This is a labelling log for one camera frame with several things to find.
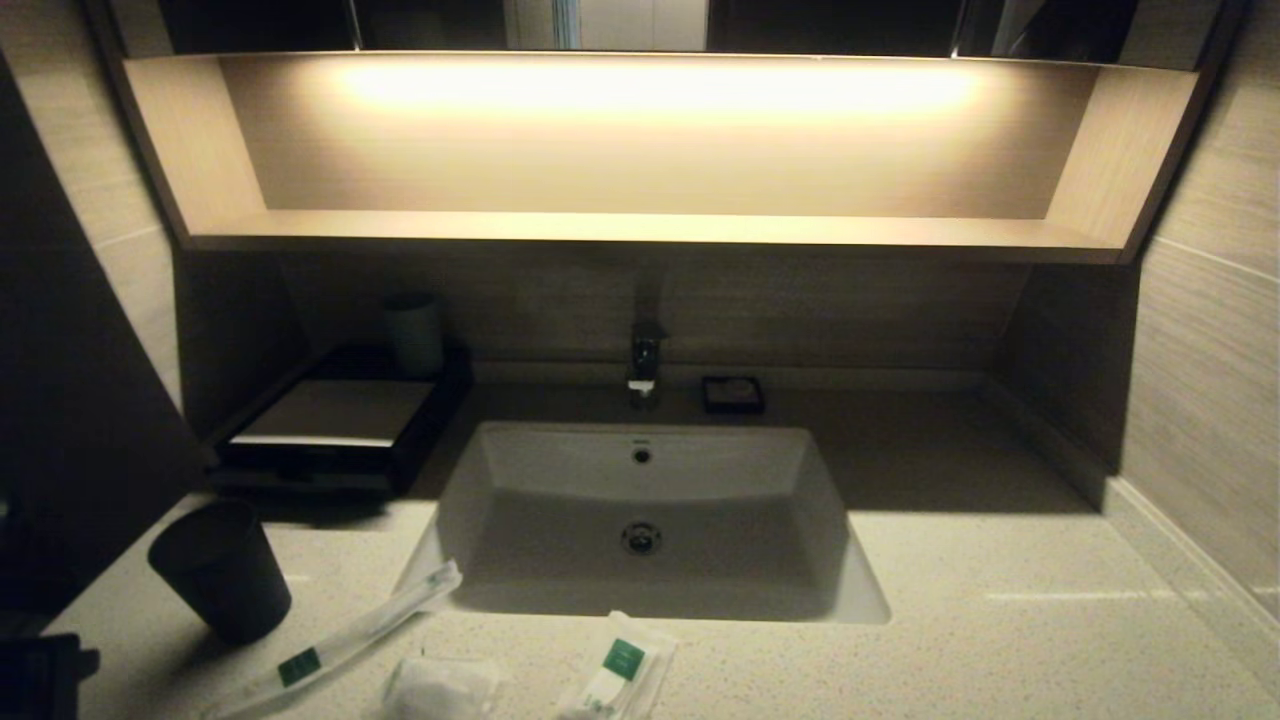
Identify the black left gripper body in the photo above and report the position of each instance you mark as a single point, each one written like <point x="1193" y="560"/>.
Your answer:
<point x="40" y="680"/>

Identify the dark grey tumbler cup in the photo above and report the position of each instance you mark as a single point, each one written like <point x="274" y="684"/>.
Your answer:
<point x="225" y="580"/>

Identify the black amenity tray box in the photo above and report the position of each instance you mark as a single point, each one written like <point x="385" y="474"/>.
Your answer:
<point x="340" y="420"/>

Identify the long white toothbrush packet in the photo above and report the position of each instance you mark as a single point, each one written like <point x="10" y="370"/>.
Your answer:
<point x="350" y="635"/>

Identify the crumpled white shower cap packet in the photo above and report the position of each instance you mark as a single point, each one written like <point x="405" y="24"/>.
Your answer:
<point x="440" y="690"/>

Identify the light grey tumbler cup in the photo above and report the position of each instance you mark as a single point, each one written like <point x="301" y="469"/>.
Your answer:
<point x="415" y="335"/>

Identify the white comb packet green label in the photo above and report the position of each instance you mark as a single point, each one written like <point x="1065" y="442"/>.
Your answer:
<point x="620" y="665"/>

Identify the metal sink drain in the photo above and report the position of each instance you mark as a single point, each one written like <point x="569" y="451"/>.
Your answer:
<point x="641" y="537"/>

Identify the white ceramic sink basin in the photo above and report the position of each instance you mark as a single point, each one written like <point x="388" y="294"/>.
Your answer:
<point x="650" y="490"/>

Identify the chrome faucet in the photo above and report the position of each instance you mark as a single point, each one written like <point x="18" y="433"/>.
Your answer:
<point x="645" y="360"/>

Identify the black soap dish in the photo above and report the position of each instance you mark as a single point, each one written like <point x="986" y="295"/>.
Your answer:
<point x="733" y="402"/>

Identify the warm shelf light strip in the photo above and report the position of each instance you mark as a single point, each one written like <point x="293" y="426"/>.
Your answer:
<point x="650" y="88"/>

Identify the wooden wall shelf niche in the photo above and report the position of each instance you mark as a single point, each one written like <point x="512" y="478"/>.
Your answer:
<point x="650" y="170"/>

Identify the wall mirror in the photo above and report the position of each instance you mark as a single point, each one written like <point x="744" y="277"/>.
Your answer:
<point x="800" y="25"/>

